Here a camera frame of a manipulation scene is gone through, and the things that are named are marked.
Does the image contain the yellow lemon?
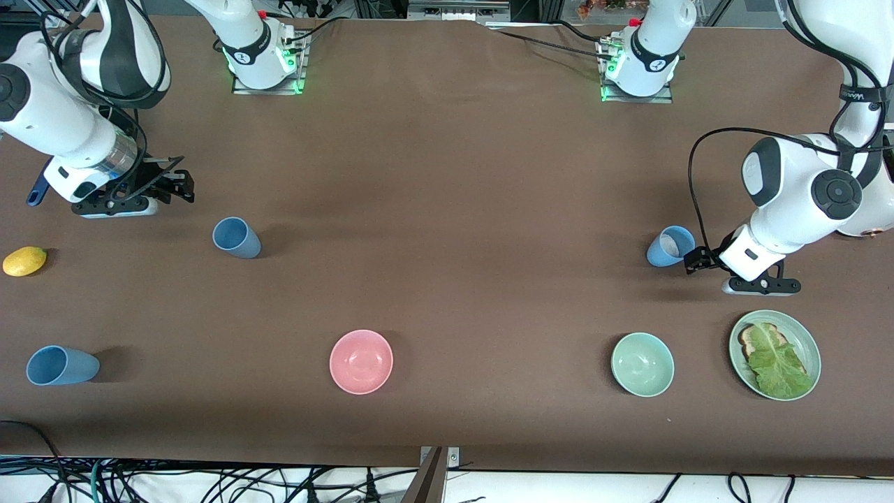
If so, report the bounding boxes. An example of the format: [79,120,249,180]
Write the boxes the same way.
[3,246,47,277]

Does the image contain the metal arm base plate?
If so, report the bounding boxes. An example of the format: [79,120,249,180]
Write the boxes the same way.
[232,31,309,96]
[599,35,675,104]

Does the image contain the pink bowl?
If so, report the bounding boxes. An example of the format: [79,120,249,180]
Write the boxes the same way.
[329,329,394,395]

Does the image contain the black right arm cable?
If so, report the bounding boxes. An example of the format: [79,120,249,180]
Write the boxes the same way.
[38,0,173,203]

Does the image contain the mint green bowl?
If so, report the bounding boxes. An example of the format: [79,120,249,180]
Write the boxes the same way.
[610,332,675,398]

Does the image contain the black table cable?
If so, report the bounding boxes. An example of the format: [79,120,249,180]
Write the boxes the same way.
[482,24,615,62]

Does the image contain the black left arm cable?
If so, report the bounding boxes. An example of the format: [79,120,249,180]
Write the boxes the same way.
[687,126,894,261]

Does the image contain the toasted bread slice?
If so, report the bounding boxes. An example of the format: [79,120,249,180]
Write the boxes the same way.
[739,323,805,378]

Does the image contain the mint green plate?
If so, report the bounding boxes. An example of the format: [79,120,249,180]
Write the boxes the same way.
[728,309,822,402]

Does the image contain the silver metal frame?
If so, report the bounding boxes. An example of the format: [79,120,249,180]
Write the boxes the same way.
[407,0,512,23]

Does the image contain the blue cup holding white paper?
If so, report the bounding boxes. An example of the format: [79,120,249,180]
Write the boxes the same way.
[646,225,696,268]

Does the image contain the white toaster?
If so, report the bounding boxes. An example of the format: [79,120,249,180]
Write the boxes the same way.
[835,129,894,239]

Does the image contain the green lettuce leaf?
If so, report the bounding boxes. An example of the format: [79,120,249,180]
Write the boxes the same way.
[747,323,814,399]

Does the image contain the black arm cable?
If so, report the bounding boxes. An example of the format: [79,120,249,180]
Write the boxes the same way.
[687,126,894,261]
[38,0,173,203]

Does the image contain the dark camera post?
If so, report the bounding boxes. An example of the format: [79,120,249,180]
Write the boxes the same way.
[400,447,445,503]

